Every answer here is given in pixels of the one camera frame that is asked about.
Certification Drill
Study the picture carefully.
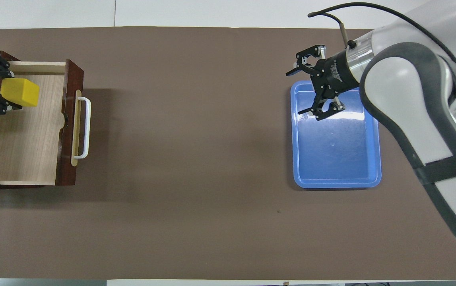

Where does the wooden drawer with white handle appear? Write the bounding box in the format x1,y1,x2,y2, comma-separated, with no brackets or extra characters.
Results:
0,59,92,189

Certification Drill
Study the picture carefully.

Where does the yellow cube block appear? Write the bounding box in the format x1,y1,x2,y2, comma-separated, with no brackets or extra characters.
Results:
0,77,41,108

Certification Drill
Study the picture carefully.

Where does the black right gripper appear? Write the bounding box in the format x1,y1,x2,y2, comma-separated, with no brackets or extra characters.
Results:
286,44,362,122

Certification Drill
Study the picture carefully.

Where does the brown paper table mat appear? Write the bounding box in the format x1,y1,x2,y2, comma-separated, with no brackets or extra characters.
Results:
0,26,456,281

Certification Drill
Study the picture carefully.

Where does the blue plastic tray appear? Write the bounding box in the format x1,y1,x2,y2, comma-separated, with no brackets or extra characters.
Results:
290,80,382,189

